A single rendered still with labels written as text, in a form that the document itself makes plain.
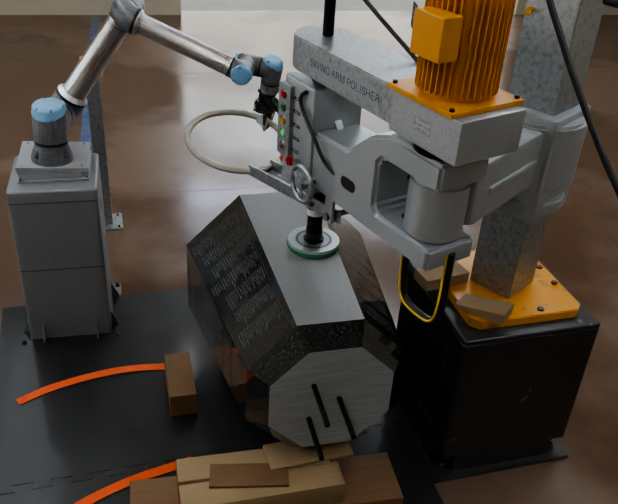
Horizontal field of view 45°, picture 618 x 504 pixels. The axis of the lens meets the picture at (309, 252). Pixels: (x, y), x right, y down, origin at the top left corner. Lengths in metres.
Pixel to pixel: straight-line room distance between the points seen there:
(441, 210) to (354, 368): 0.73
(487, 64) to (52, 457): 2.37
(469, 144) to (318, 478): 1.48
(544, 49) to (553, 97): 0.16
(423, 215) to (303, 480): 1.20
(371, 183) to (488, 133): 0.50
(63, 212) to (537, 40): 2.19
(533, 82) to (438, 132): 0.70
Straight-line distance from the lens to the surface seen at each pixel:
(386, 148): 2.39
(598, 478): 3.63
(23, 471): 3.44
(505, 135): 2.22
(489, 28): 2.12
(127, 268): 4.55
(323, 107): 2.71
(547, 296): 3.20
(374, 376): 2.80
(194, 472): 3.03
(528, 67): 2.78
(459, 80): 2.15
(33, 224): 3.70
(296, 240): 3.07
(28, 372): 3.89
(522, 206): 2.88
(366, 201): 2.53
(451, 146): 2.12
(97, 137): 4.71
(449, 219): 2.34
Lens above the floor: 2.50
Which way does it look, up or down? 32 degrees down
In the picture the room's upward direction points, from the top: 4 degrees clockwise
